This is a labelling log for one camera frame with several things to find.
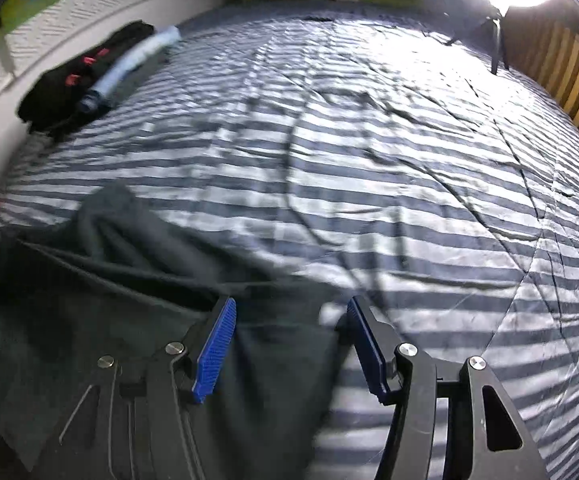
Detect black mini tripod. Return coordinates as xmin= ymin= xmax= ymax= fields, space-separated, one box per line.
xmin=444 ymin=7 xmax=510 ymax=75

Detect wooden slat bed rail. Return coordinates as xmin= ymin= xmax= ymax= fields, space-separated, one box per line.
xmin=499 ymin=10 xmax=579 ymax=176

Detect folded black garment pink marks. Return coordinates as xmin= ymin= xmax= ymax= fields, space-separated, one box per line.
xmin=16 ymin=20 xmax=157 ymax=136

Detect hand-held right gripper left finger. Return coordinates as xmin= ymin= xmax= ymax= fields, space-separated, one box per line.
xmin=34 ymin=296 xmax=237 ymax=480

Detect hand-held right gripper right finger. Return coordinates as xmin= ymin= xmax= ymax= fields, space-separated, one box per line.
xmin=345 ymin=295 xmax=550 ymax=480

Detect striped bed quilt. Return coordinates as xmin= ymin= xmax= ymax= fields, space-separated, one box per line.
xmin=0 ymin=2 xmax=579 ymax=480

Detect dark pants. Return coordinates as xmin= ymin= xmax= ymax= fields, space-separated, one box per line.
xmin=0 ymin=182 xmax=355 ymax=480

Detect folded grey garment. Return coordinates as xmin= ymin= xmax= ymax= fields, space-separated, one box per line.
xmin=99 ymin=50 xmax=170 ymax=111

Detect folded light blue garment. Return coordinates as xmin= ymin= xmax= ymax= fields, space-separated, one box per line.
xmin=78 ymin=25 xmax=181 ymax=113

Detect black and white curved pole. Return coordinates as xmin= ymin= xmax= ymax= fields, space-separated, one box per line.
xmin=0 ymin=10 xmax=17 ymax=81

